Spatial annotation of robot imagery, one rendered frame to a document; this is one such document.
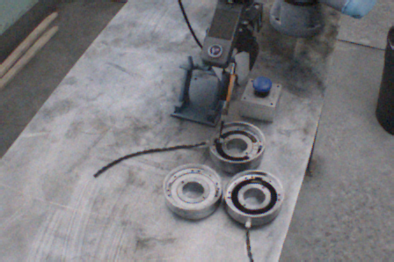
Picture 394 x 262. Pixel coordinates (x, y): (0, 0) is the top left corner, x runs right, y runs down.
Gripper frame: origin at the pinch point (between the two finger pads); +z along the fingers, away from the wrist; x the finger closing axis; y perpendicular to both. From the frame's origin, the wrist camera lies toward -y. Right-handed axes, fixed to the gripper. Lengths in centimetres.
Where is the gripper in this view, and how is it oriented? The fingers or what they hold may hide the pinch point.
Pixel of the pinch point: (230, 81)
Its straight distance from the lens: 94.1
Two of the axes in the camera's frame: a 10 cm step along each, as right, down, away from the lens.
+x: -9.4, -2.4, 2.5
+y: 3.5, -6.5, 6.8
